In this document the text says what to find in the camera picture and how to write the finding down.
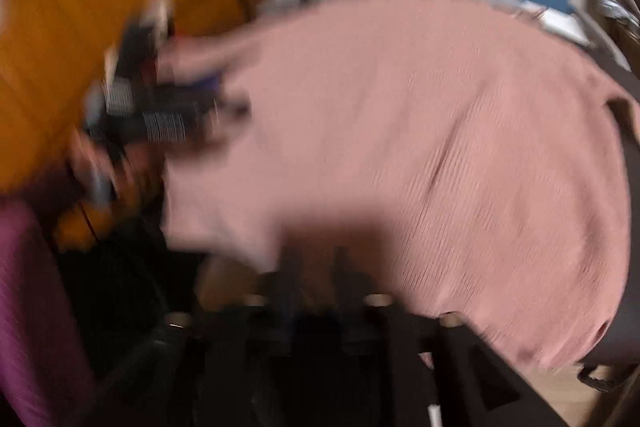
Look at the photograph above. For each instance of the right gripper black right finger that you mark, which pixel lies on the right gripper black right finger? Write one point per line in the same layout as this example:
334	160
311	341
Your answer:
431	371

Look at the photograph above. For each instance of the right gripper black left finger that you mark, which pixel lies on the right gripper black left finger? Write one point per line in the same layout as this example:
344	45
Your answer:
201	369

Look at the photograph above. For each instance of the pink knit sweater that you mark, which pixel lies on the pink knit sweater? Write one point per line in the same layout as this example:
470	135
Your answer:
468	160

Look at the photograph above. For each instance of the purple sweater sleeve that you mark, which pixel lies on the purple sweater sleeve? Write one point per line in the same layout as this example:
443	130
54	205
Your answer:
45	376

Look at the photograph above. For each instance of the white printed garment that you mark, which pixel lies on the white printed garment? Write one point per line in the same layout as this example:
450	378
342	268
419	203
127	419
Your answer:
557	23

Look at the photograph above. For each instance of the cluttered wooden desk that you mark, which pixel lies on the cluttered wooden desk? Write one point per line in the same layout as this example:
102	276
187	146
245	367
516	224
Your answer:
622	25

